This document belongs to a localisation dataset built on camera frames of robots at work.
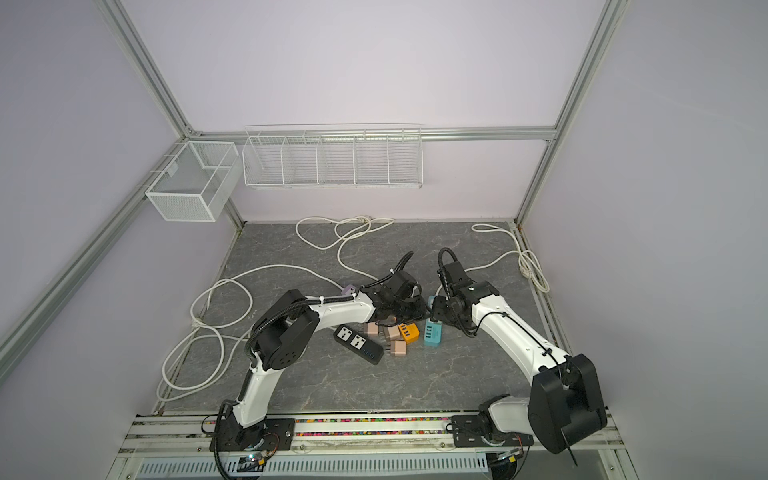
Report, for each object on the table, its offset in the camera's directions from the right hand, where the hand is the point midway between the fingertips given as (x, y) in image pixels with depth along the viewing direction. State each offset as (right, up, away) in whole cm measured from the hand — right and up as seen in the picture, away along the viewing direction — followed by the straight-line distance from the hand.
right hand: (444, 317), depth 85 cm
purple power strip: (-30, +6, +14) cm, 33 cm away
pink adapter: (-15, -5, +4) cm, 16 cm away
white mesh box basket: (-81, +42, +14) cm, 92 cm away
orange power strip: (-10, -5, +4) cm, 12 cm away
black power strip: (-25, -8, +2) cm, 26 cm away
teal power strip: (-3, -5, +4) cm, 7 cm away
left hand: (-2, -2, +5) cm, 6 cm away
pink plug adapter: (-21, -4, +4) cm, 22 cm away
